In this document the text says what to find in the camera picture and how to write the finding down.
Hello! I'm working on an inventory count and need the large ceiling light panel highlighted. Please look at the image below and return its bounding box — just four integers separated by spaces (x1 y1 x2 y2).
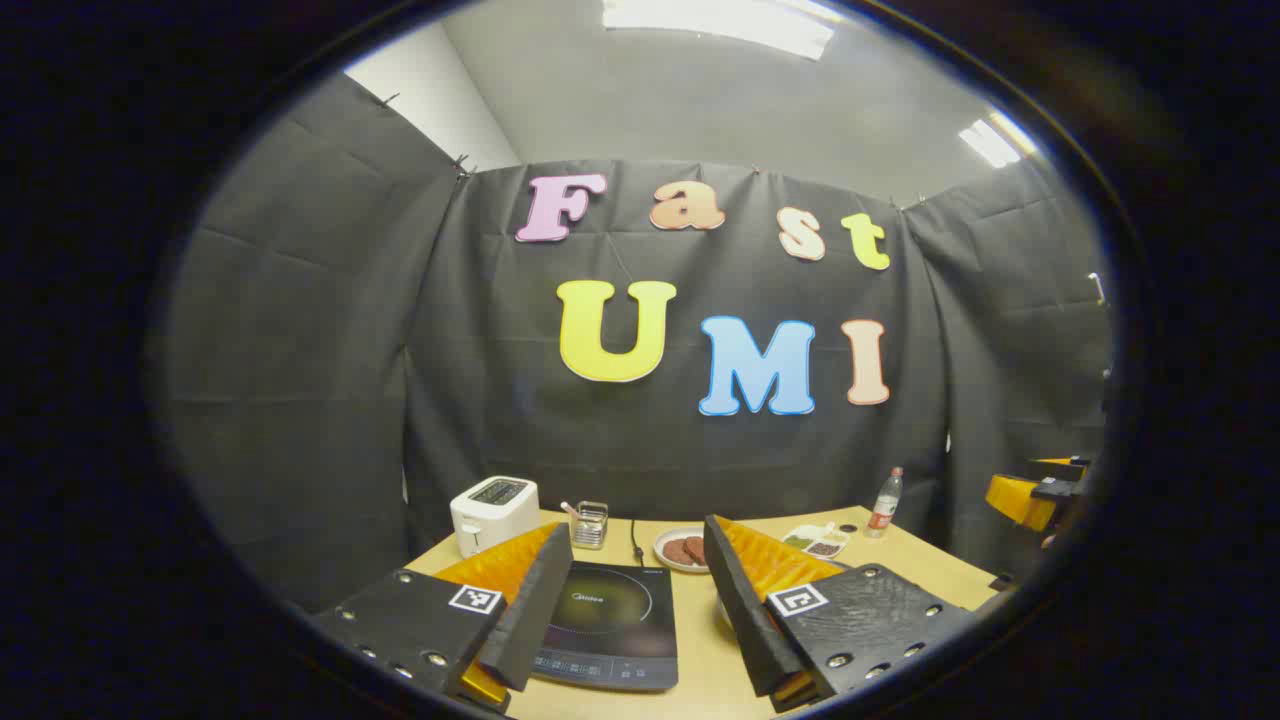
600 0 836 61

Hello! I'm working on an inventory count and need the metal wire basket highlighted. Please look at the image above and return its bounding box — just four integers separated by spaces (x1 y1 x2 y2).
570 501 609 550

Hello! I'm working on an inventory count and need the white toaster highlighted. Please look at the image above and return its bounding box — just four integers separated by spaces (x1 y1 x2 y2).
450 476 541 558

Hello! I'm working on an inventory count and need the black induction cooktop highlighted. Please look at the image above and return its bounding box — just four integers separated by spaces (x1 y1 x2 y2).
530 560 679 693

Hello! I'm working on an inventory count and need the white divided dish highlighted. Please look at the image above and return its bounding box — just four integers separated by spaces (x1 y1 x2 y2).
782 522 851 559

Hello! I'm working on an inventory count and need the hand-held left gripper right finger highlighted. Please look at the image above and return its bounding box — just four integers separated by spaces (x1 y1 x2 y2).
703 514 976 713

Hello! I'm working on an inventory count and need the white round plate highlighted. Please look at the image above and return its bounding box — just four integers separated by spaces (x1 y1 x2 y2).
654 526 713 574

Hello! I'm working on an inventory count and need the small ceiling light panel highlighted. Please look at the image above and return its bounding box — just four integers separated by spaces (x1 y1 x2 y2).
958 110 1041 169

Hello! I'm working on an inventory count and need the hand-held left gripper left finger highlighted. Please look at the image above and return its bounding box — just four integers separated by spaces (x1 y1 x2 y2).
310 520 576 713

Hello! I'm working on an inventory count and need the plastic bottle red label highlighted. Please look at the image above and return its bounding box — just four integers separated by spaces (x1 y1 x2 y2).
865 467 905 539

